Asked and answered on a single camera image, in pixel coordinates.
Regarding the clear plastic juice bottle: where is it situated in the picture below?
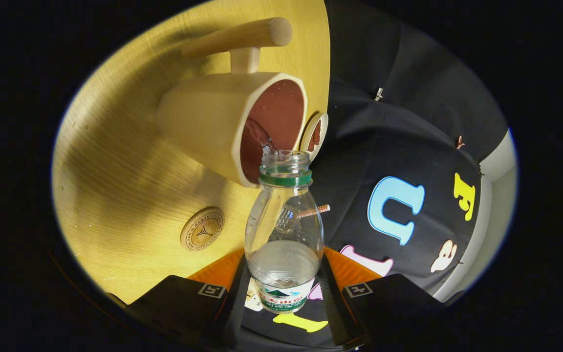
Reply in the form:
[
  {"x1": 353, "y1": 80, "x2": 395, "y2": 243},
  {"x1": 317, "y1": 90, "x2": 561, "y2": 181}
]
[{"x1": 244, "y1": 150, "x2": 325, "y2": 313}]

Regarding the black backdrop cloth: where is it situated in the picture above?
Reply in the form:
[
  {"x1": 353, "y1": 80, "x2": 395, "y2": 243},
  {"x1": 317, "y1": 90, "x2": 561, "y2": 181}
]
[{"x1": 240, "y1": 0, "x2": 509, "y2": 349}]

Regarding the red sausage piece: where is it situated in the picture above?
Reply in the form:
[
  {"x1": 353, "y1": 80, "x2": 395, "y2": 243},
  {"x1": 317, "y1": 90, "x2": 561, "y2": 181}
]
[{"x1": 308, "y1": 120, "x2": 321, "y2": 151}]

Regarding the red striped straw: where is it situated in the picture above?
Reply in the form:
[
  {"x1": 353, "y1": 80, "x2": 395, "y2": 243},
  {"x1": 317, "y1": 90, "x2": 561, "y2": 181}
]
[{"x1": 297, "y1": 204, "x2": 331, "y2": 218}]

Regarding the round wooden coaster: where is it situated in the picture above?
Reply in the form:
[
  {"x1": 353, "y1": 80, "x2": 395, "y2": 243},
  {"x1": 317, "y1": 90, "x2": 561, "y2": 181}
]
[{"x1": 180, "y1": 207, "x2": 225, "y2": 251}]

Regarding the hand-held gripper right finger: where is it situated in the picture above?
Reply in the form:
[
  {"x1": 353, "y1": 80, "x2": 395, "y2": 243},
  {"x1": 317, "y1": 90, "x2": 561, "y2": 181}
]
[{"x1": 317, "y1": 247, "x2": 446, "y2": 349}]

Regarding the white round plate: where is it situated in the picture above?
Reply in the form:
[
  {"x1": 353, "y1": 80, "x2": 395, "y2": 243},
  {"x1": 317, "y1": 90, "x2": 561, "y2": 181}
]
[{"x1": 300, "y1": 113, "x2": 329, "y2": 162}]

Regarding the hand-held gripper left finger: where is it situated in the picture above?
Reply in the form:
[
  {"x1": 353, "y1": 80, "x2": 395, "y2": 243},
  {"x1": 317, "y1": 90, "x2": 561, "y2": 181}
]
[{"x1": 128, "y1": 248, "x2": 252, "y2": 350}]

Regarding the beige cup with wooden handle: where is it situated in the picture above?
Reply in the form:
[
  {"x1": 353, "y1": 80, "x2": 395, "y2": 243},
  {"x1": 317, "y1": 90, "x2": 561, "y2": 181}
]
[{"x1": 155, "y1": 18, "x2": 308, "y2": 188}]

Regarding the wooden table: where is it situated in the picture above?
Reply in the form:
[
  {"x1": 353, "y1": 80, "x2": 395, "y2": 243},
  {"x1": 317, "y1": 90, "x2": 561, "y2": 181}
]
[{"x1": 52, "y1": 0, "x2": 331, "y2": 305}]

